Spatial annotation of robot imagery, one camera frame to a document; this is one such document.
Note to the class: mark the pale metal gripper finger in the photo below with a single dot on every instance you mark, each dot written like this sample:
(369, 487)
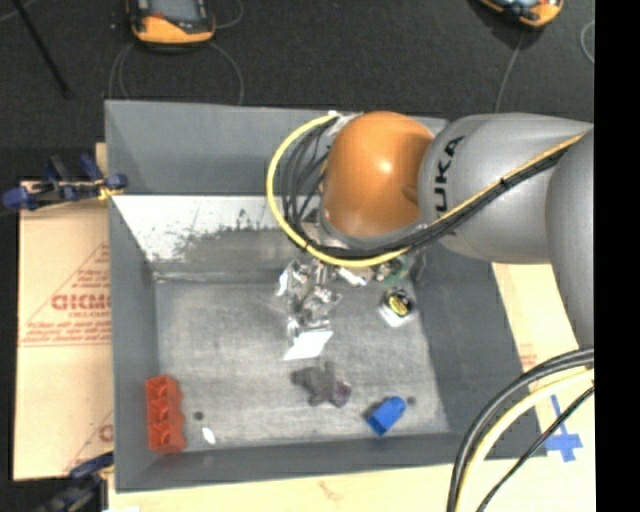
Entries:
(295, 325)
(320, 316)

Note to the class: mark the white flat card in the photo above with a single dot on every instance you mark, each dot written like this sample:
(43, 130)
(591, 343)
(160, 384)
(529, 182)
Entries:
(307, 346)

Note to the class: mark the grey metal bin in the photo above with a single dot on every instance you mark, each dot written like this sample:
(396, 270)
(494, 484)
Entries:
(240, 320)

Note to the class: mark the grey purple toy animal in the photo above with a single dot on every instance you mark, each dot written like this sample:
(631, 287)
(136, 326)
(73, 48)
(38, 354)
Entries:
(322, 385)

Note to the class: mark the blue plastic block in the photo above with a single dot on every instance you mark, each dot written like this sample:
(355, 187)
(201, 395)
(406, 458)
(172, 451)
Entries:
(386, 415)

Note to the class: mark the small white oval piece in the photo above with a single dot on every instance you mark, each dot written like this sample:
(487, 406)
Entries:
(208, 435)

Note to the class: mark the red toy brick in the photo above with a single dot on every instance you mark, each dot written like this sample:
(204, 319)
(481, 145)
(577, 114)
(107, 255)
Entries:
(165, 415)

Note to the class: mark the brown cardboard board red print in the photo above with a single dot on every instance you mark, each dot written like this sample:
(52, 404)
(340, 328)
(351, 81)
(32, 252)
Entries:
(60, 280)

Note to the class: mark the black cylinder on white bracket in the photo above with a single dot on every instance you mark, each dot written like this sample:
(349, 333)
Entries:
(398, 303)

